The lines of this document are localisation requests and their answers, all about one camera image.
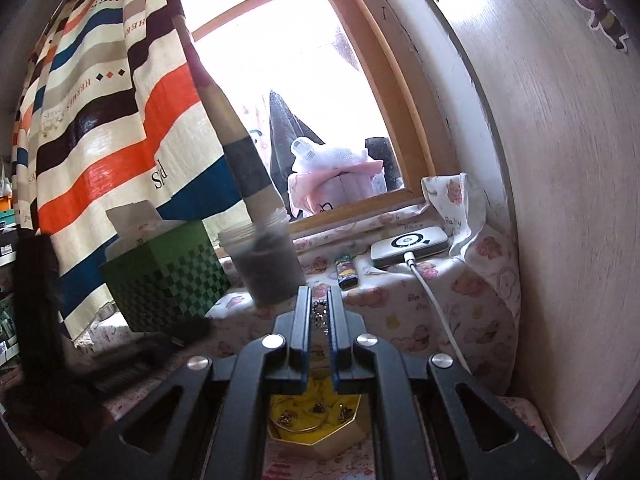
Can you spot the dark hanging cloth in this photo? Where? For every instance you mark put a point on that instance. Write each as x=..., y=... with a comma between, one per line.
x=385, y=160

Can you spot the bear printed cover cloth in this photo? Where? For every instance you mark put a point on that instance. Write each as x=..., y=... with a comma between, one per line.
x=395, y=320

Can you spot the white power bank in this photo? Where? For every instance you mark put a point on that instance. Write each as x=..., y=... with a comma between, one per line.
x=430, y=245

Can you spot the striped curtain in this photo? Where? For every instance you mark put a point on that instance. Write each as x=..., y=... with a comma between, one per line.
x=125, y=125

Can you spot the pink garment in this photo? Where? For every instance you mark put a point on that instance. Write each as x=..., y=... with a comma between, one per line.
x=330, y=190

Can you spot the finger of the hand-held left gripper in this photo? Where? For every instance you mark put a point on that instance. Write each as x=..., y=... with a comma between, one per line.
x=150, y=350

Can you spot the small lighter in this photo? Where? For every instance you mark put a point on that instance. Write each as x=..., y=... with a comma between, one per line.
x=346, y=272

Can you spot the white tissue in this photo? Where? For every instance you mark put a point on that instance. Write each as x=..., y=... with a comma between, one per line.
x=132, y=215

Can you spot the white mesh bag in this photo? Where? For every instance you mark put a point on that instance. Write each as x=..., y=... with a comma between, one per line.
x=330, y=152

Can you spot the thin gold bangle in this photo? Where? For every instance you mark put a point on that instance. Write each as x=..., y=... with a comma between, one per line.
x=300, y=430

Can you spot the cluttered shelf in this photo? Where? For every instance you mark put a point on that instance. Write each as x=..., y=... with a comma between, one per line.
x=7, y=260

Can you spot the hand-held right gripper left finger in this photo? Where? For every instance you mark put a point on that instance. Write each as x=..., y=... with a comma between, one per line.
x=304, y=320

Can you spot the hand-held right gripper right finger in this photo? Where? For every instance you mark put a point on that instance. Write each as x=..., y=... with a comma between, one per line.
x=336, y=320

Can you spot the gold hexagonal jewelry box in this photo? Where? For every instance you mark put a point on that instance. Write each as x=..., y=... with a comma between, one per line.
x=330, y=447

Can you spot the dark grey hanging garment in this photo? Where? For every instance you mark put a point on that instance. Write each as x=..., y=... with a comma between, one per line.
x=285, y=140

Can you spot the grey translucent plastic jar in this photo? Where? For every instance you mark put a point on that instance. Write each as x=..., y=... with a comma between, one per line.
x=270, y=265

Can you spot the green checkered tissue box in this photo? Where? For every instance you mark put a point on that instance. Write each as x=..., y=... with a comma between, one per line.
x=165, y=280

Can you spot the wooden window frame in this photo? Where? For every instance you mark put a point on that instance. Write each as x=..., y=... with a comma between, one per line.
x=400, y=110

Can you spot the yellow lining cloth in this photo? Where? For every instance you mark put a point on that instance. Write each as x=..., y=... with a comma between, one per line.
x=312, y=395

